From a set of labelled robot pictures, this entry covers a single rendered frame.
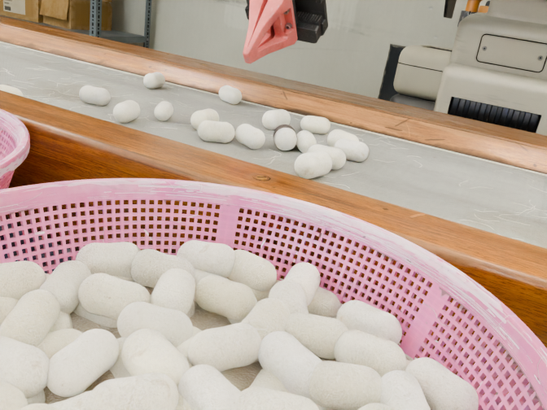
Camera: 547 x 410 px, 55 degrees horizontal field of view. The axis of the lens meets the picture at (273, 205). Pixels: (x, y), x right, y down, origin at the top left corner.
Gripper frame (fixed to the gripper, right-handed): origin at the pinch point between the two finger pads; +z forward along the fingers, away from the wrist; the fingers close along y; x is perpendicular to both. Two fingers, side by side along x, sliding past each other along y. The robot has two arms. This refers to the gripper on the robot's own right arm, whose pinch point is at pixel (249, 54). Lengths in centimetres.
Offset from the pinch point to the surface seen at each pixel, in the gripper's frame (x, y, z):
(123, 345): -19.6, 16.2, 33.8
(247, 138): -1.8, 6.2, 11.6
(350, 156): 1.8, 14.7, 8.0
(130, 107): -3.5, -5.6, 13.0
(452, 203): -0.4, 25.0, 11.2
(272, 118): 3.6, 4.5, 4.9
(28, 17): 126, -217, -103
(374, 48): 140, -41, -145
